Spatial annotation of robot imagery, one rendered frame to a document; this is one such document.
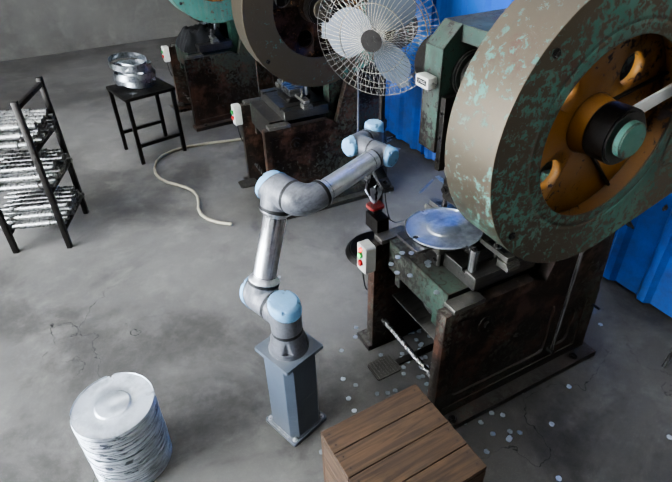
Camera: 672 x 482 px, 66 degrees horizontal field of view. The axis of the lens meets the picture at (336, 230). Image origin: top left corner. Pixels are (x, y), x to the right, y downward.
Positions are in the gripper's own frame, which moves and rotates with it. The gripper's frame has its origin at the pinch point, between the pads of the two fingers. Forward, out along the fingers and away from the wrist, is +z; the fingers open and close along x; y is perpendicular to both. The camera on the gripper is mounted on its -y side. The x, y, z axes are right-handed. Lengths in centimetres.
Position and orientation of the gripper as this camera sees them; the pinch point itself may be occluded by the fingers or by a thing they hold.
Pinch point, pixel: (375, 201)
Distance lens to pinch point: 221.7
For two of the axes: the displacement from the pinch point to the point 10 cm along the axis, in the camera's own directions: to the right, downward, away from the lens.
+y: -4.7, -5.0, 7.3
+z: 0.2, 8.2, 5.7
